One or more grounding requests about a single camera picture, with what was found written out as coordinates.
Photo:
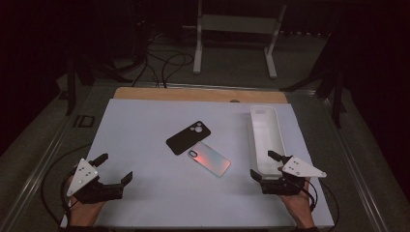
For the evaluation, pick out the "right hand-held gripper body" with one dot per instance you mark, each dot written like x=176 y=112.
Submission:
x=299 y=169

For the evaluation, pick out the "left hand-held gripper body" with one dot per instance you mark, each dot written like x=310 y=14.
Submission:
x=84 y=175

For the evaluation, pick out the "long white plastic tray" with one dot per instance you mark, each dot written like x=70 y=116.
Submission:
x=267 y=138

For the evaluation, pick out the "iridescent clear phone case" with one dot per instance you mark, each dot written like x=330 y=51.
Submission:
x=211 y=160

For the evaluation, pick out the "black phone case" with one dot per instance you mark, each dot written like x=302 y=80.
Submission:
x=185 y=139

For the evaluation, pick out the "person's left hand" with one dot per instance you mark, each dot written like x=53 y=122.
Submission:
x=83 y=214

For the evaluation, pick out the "person's right hand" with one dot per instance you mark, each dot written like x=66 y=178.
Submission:
x=301 y=208

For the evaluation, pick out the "white table mat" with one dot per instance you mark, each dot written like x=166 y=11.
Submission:
x=154 y=187

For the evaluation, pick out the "black tripod stand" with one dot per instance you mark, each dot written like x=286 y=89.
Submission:
x=71 y=93
x=336 y=103

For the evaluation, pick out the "wooden table board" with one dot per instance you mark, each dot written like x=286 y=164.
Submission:
x=180 y=94

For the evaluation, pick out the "white metal stand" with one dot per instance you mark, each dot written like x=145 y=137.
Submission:
x=238 y=24

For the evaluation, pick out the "black rectangular floor frame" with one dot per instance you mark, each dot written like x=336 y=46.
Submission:
x=77 y=121

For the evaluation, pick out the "metal floor rail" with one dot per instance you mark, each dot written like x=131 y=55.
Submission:
x=357 y=175
x=206 y=86
x=35 y=175

